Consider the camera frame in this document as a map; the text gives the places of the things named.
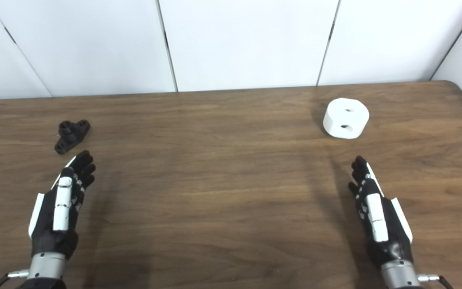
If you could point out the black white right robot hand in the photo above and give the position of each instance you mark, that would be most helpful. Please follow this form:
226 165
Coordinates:
377 216

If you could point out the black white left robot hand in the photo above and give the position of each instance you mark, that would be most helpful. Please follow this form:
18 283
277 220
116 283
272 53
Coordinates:
62 200

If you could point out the black plastic flanged holder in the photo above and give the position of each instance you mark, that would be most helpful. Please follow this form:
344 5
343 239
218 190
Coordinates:
68 134

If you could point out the round white plastic piece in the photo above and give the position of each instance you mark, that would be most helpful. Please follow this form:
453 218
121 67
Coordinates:
345 118

